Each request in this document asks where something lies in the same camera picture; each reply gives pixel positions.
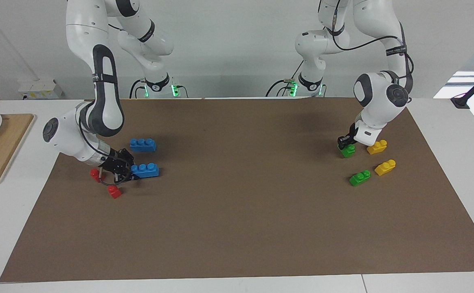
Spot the blue three-stud block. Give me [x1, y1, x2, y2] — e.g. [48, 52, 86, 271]
[130, 162, 160, 179]
[129, 138, 157, 153]

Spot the yellow two-stud block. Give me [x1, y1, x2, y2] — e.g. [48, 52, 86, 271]
[374, 159, 397, 177]
[366, 140, 388, 155]

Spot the green block with white stickers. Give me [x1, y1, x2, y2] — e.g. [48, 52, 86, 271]
[349, 169, 371, 187]

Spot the brown table mat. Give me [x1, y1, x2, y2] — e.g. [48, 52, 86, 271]
[0, 97, 474, 283]

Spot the wooden cutting board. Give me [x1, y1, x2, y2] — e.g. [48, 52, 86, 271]
[0, 113, 36, 189]

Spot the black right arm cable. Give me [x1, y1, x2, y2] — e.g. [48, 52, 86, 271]
[79, 117, 132, 188]

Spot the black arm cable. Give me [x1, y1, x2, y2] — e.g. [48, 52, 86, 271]
[79, 117, 132, 188]
[318, 0, 415, 95]

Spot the black base cable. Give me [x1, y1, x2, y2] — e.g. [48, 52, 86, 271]
[265, 60, 303, 98]
[129, 79, 149, 99]

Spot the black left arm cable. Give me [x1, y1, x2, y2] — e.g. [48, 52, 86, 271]
[318, 0, 415, 95]

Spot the black camera stand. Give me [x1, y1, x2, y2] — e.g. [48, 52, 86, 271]
[450, 64, 474, 109]

